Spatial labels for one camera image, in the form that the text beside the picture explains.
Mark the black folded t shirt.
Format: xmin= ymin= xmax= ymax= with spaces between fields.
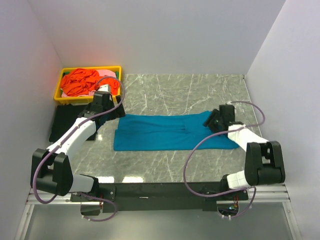
xmin=49 ymin=104 xmax=86 ymax=143

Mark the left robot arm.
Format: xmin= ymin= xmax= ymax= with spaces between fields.
xmin=30 ymin=91 xmax=126 ymax=201

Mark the black base beam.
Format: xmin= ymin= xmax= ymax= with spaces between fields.
xmin=69 ymin=181 xmax=250 ymax=214

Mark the yellow plastic bin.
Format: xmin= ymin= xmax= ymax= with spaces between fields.
xmin=53 ymin=66 xmax=122 ymax=105

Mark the green garment in bin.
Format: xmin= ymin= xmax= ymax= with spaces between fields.
xmin=62 ymin=70 xmax=120 ymax=79

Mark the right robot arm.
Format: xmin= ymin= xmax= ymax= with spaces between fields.
xmin=203 ymin=104 xmax=286 ymax=200

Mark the orange t shirt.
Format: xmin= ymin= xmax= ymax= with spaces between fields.
xmin=60 ymin=68 xmax=122 ymax=97

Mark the teal t shirt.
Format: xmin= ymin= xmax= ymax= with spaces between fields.
xmin=113 ymin=110 xmax=240 ymax=152

